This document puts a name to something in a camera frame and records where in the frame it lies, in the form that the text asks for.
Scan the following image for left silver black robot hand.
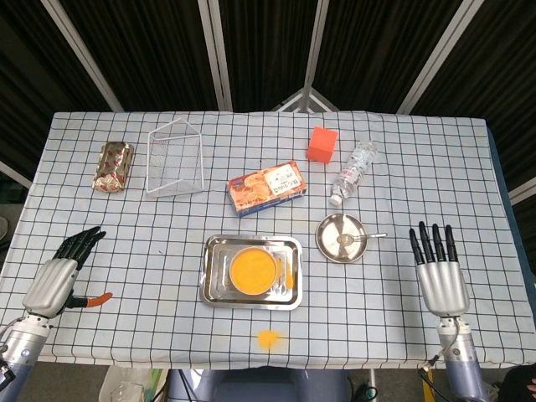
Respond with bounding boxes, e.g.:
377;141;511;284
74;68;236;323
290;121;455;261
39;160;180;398
21;225;114;319

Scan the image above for white wire mesh basket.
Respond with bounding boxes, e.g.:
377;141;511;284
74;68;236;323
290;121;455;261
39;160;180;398
145;117;205;199

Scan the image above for round steel plate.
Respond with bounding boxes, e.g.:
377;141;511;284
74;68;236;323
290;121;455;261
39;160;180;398
315;212;369;265

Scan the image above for metal spoon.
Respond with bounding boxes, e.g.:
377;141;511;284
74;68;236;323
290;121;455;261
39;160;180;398
337;232;389;247

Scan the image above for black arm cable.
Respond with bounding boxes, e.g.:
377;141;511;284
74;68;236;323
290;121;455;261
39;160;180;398
0;363;18;389
417;334;457;402

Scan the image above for white grid-patterned tablecloth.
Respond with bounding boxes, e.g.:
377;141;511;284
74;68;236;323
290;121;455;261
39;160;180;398
0;110;524;369

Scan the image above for clear plastic bag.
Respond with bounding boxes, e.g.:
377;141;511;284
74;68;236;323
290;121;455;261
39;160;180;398
99;366;168;402

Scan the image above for blue grey robot torso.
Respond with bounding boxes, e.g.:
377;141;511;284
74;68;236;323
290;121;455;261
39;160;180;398
167;366;353;402

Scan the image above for gold red snack packet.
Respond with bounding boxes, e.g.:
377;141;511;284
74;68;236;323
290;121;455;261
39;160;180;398
91;141;135;194

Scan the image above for white screen foot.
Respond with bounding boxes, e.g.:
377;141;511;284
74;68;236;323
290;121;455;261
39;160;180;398
274;85;339;113

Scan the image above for rectangular steel tray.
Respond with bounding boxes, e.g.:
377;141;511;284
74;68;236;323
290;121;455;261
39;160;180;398
198;234;303;311

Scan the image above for black folding screen white frame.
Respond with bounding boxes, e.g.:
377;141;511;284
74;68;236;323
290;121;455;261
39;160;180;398
0;0;536;202

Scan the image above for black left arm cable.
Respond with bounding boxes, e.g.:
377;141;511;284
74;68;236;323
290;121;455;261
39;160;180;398
0;363;18;389

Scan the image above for beige bowl of yellow powder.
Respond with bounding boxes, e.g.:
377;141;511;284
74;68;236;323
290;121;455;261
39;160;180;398
229;246;281;294

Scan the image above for orange cube block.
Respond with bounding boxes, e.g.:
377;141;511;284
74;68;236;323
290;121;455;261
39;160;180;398
306;126;339;163

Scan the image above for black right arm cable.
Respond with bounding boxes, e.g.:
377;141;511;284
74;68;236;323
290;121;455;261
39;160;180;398
417;334;457;402

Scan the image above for orange blue biscuit box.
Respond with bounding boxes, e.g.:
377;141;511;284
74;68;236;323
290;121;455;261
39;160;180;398
227;160;307;219

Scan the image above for small yellow powder heap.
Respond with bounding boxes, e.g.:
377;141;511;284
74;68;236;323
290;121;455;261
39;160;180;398
255;328;288;351

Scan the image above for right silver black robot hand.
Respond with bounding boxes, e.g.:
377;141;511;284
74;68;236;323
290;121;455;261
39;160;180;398
408;220;471;317

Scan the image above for clear plastic water bottle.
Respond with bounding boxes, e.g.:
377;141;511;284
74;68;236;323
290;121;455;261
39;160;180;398
327;140;382;209

